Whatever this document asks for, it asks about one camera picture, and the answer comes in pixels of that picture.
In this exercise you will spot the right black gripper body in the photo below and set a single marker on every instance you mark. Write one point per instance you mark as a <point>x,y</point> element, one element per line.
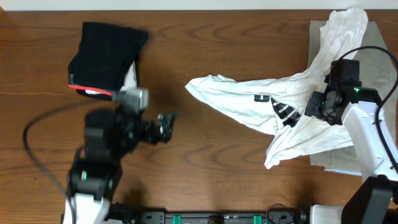
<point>318,106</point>

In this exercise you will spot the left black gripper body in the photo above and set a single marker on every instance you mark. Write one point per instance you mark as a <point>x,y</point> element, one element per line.
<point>160,130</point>

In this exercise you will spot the white t-shirt black logo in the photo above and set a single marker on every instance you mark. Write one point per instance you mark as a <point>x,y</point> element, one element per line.
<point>276,106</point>

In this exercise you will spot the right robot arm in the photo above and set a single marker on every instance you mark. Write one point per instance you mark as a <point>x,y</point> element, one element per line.
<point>357,109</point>

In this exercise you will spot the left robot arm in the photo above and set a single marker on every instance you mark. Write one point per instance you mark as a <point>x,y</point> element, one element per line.
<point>96,169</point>

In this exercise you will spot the white folded garment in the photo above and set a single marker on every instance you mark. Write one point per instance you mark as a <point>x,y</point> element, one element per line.
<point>130,80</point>

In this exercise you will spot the beige khaki shorts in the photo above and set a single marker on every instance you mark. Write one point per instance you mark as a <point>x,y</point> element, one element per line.
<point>376,71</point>

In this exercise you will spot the black folded garment red trim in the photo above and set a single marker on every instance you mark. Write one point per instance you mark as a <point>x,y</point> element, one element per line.
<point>105,53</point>

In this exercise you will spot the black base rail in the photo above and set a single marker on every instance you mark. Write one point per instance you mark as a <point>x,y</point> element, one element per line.
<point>274,215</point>

